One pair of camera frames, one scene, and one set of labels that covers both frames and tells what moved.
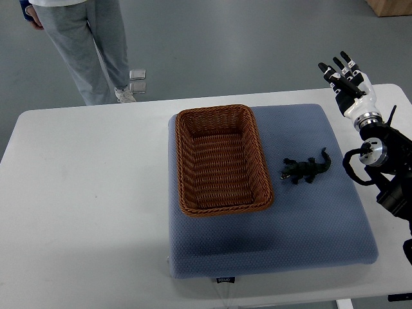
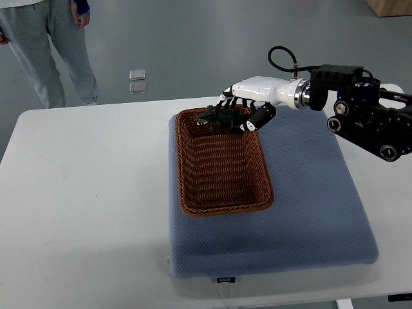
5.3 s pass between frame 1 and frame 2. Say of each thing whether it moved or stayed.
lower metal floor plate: stayed
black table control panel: stayed
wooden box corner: stayed
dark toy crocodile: moved
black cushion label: stayed
